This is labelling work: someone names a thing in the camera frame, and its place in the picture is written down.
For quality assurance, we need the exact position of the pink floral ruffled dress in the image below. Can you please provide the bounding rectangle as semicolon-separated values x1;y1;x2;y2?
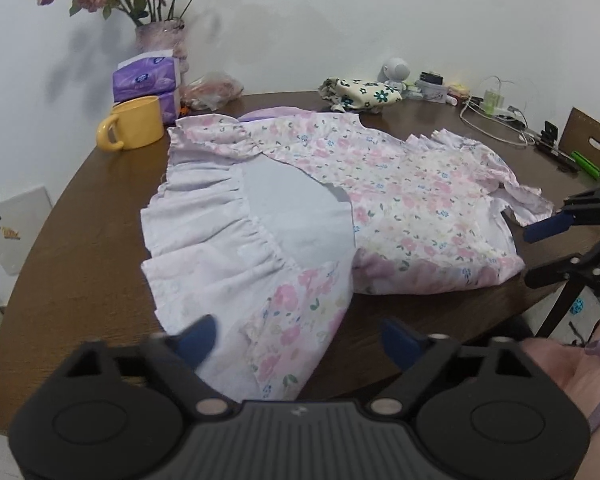
140;108;553;401

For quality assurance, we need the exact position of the person's right hand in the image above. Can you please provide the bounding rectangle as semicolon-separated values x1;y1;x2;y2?
521;338;600;434

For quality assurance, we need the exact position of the green marker pen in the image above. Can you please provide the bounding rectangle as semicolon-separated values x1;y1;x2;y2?
570;151;600;180

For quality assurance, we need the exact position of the brown cardboard box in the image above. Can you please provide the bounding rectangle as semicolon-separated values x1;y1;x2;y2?
558;107;600;180

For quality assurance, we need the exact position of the black phone clip stand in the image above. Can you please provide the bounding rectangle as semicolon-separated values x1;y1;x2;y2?
535;122;578;174

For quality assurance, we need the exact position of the white power strip with charger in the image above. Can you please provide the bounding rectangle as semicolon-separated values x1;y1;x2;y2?
471;89;526;124

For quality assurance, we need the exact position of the grey box with black device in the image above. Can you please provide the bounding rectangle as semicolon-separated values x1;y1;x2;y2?
415;72;448;104

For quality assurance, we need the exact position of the white box on floor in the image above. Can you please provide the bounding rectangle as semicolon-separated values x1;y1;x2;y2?
0;186;52;276

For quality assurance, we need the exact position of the white astronaut figurine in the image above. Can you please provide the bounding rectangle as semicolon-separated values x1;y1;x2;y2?
378;58;411;92

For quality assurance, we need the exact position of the yellow ceramic mug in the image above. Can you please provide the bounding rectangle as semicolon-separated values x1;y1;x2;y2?
96;96;164;152

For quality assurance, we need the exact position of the cream teal floral folded cloth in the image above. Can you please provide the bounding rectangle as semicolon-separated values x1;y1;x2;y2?
317;77;403;114

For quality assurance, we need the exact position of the clear plastic snack bag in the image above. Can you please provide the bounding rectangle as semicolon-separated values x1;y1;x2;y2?
181;72;244;110

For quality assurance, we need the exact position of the purple tissue pack stack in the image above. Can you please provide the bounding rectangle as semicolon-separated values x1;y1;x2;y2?
111;49;181;125

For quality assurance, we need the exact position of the purple flower vase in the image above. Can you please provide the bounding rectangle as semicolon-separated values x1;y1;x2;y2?
135;18;189;75

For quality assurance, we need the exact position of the white charging cable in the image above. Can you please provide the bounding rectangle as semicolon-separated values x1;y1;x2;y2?
459;75;537;150

